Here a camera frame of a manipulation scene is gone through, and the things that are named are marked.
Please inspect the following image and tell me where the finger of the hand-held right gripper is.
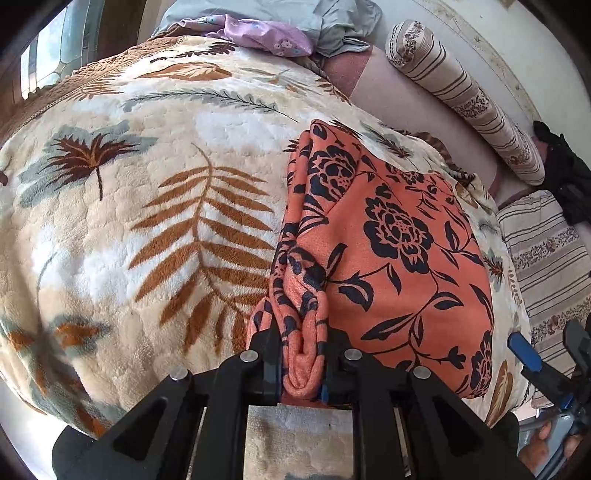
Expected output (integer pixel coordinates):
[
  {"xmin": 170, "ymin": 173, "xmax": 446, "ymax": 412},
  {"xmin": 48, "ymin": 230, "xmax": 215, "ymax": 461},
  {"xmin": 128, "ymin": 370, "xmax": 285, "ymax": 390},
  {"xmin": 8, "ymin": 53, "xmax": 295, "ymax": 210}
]
[
  {"xmin": 507, "ymin": 332, "xmax": 575, "ymax": 409},
  {"xmin": 564, "ymin": 319, "xmax": 591, "ymax": 372}
]

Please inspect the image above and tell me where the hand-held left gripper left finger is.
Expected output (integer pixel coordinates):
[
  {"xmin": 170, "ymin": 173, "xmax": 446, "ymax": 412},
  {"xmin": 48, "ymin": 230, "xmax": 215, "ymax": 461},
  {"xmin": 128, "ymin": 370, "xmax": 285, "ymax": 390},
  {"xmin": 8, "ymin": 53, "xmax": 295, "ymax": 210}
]
[{"xmin": 105, "ymin": 322, "xmax": 284, "ymax": 480}]

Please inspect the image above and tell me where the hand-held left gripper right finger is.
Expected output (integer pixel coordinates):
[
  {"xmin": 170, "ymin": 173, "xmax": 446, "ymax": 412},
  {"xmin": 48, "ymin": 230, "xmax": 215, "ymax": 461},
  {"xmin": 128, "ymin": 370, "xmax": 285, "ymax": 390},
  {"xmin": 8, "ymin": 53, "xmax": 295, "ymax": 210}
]
[{"xmin": 318, "ymin": 329, "xmax": 505, "ymax": 480}]

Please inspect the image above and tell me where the orange floral garment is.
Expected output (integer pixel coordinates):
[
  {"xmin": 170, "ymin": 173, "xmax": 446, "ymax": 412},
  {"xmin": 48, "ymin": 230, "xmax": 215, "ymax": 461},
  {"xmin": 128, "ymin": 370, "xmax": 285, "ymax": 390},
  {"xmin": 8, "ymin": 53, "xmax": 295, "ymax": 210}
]
[{"xmin": 246, "ymin": 119, "xmax": 496, "ymax": 401}]

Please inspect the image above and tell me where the person's right hand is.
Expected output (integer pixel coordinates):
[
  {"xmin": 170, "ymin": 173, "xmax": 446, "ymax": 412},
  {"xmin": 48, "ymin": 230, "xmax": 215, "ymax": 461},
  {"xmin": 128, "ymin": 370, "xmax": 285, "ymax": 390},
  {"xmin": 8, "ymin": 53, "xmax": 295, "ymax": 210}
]
[{"xmin": 518, "ymin": 421, "xmax": 583, "ymax": 472}]

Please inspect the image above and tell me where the striped floral flat pillow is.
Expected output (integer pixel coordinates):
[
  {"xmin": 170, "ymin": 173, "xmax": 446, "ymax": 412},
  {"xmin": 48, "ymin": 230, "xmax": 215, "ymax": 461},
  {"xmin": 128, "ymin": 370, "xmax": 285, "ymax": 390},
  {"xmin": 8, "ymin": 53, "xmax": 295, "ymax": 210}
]
[{"xmin": 498, "ymin": 189, "xmax": 591, "ymax": 408}]

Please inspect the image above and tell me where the black cloth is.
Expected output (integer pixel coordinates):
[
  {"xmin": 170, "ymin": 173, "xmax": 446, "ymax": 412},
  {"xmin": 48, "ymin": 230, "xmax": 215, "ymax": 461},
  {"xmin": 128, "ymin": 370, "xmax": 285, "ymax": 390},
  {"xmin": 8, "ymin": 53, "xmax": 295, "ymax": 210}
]
[{"xmin": 532, "ymin": 119, "xmax": 591, "ymax": 228}]

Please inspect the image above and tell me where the leaf print fleece blanket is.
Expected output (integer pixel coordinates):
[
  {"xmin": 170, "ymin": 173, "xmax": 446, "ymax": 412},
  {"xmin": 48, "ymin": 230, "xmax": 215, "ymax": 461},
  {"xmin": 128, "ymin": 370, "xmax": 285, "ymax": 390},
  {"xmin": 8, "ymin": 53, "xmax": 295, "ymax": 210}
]
[{"xmin": 0, "ymin": 34, "xmax": 533, "ymax": 440}]

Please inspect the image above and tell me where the striped floral bolster pillow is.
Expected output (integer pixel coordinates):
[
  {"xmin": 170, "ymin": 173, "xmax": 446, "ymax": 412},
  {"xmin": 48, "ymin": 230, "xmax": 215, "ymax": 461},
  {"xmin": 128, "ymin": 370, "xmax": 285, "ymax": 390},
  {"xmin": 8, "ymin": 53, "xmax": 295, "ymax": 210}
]
[{"xmin": 385, "ymin": 19, "xmax": 546, "ymax": 186}]

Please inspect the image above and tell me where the mauve bed sheet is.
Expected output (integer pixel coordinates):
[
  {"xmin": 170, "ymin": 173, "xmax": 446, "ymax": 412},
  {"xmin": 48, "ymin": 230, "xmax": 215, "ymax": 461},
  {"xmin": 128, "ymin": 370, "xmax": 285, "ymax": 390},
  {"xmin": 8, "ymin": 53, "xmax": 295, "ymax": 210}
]
[{"xmin": 318, "ymin": 45, "xmax": 551, "ymax": 209}]

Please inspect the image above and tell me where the purple floral cloth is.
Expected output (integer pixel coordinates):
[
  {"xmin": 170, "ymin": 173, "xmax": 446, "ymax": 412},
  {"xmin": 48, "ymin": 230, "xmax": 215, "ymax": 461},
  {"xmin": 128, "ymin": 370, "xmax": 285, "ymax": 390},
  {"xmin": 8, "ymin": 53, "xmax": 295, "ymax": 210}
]
[{"xmin": 205, "ymin": 14, "xmax": 315, "ymax": 59}]

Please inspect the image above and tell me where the grey-blue cloth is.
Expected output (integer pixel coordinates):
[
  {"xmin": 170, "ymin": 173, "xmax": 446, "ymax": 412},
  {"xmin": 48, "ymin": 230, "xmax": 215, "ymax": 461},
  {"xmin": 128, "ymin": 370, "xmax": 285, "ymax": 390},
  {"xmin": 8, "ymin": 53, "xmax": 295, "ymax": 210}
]
[{"xmin": 151, "ymin": 0, "xmax": 383, "ymax": 57}]

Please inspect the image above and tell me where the patterned glass window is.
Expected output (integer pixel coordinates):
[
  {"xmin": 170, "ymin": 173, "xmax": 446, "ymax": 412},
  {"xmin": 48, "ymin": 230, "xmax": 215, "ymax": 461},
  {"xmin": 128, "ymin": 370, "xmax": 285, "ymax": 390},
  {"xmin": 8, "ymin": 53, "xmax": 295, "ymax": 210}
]
[{"xmin": 19, "ymin": 0, "xmax": 101, "ymax": 101}]

